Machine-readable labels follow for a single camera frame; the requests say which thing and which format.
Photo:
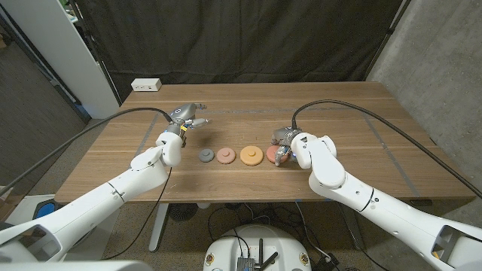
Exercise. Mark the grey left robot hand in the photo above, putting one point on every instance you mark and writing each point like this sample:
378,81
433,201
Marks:
181,112

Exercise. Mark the white wall panel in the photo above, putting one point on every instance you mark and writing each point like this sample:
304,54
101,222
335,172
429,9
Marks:
56,45

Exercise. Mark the white table leg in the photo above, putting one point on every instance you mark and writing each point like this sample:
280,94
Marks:
160,226

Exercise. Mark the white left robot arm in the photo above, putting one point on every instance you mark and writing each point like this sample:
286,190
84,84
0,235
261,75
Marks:
98,203

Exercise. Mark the grey table leg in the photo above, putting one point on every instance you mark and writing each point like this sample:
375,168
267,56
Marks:
354,233

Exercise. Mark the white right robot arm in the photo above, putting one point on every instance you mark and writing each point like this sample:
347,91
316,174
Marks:
376,211

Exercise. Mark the white power strip box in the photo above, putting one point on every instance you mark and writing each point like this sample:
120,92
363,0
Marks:
146,84

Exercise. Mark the black antenna electronics module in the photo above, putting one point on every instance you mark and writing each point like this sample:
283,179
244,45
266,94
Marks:
246,263

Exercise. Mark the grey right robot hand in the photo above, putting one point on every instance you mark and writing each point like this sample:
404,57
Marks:
285,134

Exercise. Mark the white robot torso base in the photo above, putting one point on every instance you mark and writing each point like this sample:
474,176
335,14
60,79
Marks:
222,248

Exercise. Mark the black power adapter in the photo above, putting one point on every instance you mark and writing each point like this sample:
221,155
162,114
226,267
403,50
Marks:
325,262

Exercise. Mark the black curtain backdrop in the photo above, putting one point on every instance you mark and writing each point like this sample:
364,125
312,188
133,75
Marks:
241,37

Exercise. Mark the round black floor fan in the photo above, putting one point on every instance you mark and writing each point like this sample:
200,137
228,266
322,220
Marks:
183,211

